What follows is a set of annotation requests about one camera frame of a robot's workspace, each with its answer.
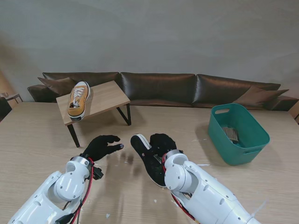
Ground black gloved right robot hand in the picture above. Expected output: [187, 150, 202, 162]
[149, 133, 178, 161]

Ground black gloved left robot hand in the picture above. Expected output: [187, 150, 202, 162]
[81, 135, 125, 162]

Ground yellow canvas sneaker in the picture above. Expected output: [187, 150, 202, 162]
[130, 133, 168, 188]
[67, 81, 91, 121]

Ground white handled brown bristle brush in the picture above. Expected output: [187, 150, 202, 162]
[221, 126, 239, 143]

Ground small wooden bench black legs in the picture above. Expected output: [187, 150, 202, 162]
[56, 80, 131, 148]

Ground brown leather sofa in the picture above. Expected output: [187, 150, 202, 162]
[27, 71, 299, 112]

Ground brown sofa cushion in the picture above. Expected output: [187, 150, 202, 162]
[233, 85, 290, 110]
[37, 77, 79, 96]

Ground green plastic basin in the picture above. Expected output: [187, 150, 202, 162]
[207, 103, 271, 166]

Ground small wooden side table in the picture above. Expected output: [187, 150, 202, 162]
[0, 92, 24, 105]

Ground dark chair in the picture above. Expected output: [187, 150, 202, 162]
[0, 97, 13, 123]

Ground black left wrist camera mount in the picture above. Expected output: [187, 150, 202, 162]
[92, 167, 104, 181]

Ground red black left arm cable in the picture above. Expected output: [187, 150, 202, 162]
[56, 158, 95, 224]

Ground red black arm cable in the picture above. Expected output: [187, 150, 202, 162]
[56, 158, 95, 224]
[161, 154, 197, 222]

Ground red black right arm cable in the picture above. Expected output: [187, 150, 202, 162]
[161, 154, 197, 222]

